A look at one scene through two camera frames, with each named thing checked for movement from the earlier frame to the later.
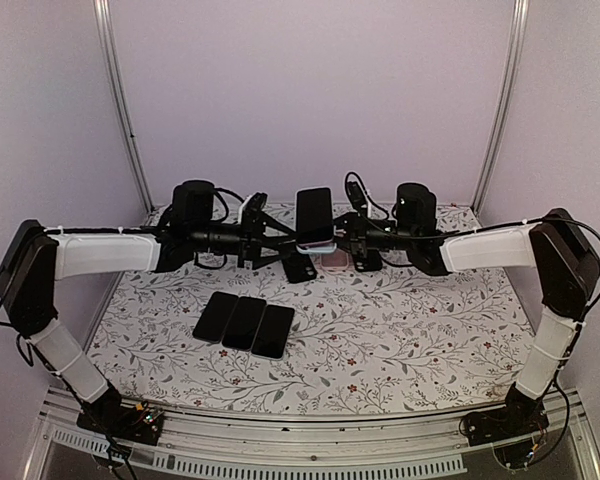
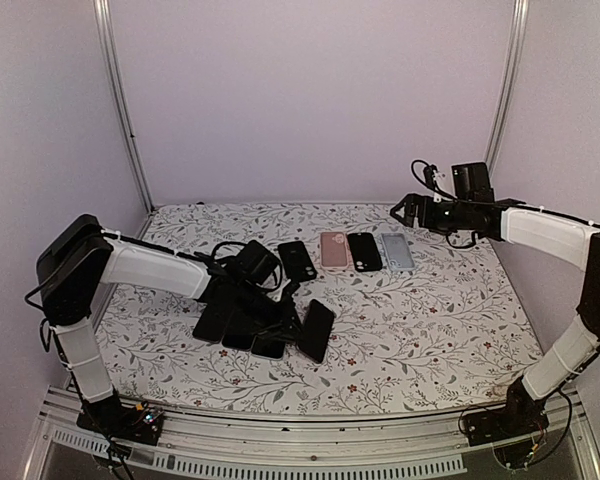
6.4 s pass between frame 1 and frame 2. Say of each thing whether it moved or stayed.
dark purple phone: moved
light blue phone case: moved
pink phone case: stayed
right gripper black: moved
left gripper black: moved
